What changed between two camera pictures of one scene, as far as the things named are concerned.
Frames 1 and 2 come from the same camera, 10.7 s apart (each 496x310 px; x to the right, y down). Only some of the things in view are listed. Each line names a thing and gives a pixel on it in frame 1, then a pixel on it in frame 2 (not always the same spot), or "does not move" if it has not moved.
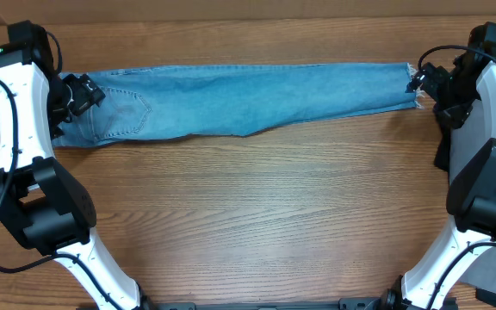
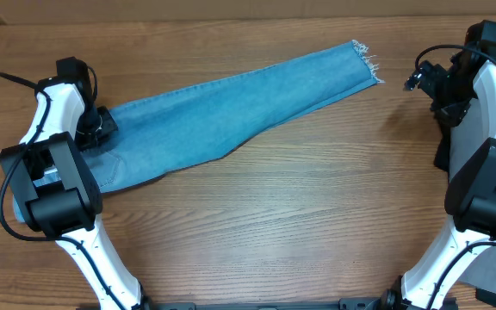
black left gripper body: (72, 96) → (96, 127)
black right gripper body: (431, 78) does not move
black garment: (444, 117) does not move
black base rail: (345, 304) does not move
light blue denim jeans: (241, 100) → (203, 123)
